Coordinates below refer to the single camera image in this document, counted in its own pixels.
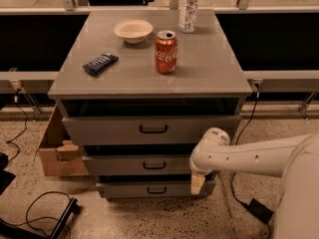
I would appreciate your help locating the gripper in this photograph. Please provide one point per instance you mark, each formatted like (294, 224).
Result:
(198, 166)

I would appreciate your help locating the grey drawer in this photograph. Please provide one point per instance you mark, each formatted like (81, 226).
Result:
(114, 190)
(112, 165)
(145, 130)

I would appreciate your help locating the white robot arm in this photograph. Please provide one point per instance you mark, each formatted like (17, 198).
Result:
(294, 160)

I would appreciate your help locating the grey bottom drawer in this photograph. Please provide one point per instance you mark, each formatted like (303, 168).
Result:
(114, 190)

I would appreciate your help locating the grey top drawer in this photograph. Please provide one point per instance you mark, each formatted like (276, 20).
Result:
(145, 130)

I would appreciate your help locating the grey drawer cabinet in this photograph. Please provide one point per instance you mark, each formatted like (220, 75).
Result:
(208, 81)

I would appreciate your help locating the black power adapter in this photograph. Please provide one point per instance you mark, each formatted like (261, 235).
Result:
(260, 211)

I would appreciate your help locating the brown cardboard box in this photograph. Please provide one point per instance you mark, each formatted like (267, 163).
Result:
(59, 156)

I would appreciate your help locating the red cola can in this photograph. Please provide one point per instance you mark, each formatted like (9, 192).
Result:
(166, 51)

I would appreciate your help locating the dark blue snack packet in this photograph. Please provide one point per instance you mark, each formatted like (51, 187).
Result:
(96, 66)

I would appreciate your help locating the white paper bowl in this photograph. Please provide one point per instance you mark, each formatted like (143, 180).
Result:
(133, 31)

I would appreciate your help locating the clear plastic water bottle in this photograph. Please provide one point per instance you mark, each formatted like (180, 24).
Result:
(187, 15)

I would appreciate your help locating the black stand base left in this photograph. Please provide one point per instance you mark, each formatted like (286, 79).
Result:
(14, 232)

